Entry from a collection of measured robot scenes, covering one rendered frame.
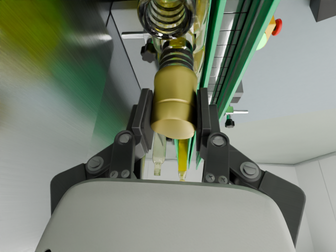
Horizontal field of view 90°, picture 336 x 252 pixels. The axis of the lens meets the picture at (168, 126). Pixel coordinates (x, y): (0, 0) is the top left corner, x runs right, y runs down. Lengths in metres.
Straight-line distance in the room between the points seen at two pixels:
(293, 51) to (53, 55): 0.69
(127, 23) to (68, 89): 0.26
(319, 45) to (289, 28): 0.14
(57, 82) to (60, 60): 0.02
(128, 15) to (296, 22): 0.47
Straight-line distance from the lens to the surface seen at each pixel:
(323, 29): 0.72
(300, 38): 0.72
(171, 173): 5.92
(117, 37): 0.45
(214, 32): 0.33
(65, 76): 0.22
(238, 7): 0.42
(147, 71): 0.54
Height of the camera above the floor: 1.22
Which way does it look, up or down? 23 degrees down
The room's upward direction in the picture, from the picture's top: 176 degrees counter-clockwise
